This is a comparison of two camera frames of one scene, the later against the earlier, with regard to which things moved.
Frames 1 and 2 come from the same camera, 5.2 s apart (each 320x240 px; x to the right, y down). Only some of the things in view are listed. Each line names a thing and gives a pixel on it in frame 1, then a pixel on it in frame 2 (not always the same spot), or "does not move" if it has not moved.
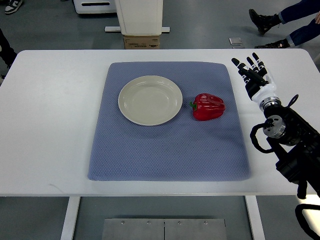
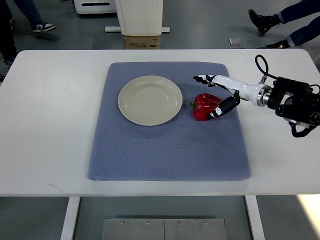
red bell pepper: x=207 y=106 does not move
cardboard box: x=142 y=42 does not move
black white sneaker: x=12 y=5 -> x=42 y=26
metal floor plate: x=164 y=229 does not move
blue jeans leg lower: x=304 y=34 does not move
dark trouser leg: x=7 y=55 -> x=7 y=47
